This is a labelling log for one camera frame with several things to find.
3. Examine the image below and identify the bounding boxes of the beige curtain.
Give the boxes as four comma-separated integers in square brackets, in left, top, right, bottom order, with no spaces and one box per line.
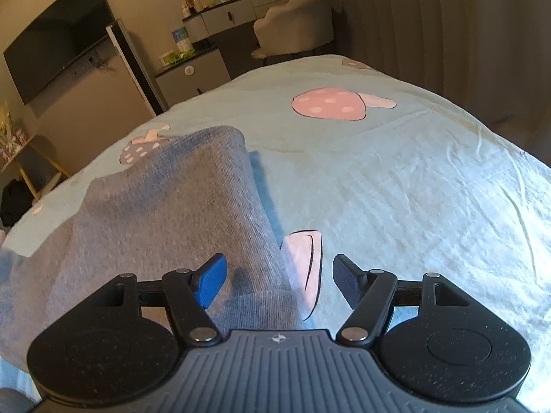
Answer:
[321,0,551,158]

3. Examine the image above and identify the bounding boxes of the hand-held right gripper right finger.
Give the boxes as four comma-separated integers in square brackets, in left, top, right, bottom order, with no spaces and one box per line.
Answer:
[332,254,454,348]

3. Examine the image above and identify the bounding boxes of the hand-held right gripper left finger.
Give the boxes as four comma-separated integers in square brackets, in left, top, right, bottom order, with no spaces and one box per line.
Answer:
[110,253,223,348]

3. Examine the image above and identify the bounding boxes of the wrapped flower bouquet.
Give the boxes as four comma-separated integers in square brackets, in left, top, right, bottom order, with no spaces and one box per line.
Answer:
[0,99,24,162]

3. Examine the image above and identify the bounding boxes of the grey pants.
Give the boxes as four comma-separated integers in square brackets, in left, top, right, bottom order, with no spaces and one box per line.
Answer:
[0,126,305,373]

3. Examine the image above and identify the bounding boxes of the grey drawer cabinet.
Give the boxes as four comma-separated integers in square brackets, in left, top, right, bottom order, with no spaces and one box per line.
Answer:
[154,46,233,105]

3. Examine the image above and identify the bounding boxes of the white tower fan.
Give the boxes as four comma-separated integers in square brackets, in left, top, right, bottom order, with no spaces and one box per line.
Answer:
[105,18,169,118]

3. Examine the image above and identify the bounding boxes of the grey vanity desk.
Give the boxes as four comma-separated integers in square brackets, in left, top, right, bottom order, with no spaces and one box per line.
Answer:
[181,0,324,79]

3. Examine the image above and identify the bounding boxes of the black wall television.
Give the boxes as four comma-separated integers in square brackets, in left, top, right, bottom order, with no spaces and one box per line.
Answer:
[3,0,116,106]

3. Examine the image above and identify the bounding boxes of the black backpack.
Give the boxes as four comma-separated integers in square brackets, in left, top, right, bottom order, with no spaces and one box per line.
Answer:
[0,178,36,230]

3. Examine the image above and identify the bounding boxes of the light blue mushroom print blanket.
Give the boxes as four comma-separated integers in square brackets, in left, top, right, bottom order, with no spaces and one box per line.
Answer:
[0,54,551,413]

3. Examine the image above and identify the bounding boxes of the wall outlet with cables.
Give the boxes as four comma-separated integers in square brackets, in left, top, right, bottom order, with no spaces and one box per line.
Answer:
[74,49,112,75]

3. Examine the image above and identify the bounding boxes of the light blue box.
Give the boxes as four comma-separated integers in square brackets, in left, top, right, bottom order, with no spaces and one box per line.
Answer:
[172,27,193,55]

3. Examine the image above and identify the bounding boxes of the white shell-back chair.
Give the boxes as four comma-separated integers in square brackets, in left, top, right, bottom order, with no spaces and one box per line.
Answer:
[251,0,335,66]

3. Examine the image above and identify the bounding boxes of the person's dark clothing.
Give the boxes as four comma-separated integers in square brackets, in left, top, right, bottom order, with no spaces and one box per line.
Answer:
[0,388,36,413]

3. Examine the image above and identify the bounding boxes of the yellow side table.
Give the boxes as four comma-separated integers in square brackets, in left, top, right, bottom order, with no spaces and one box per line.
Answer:
[0,133,72,202]

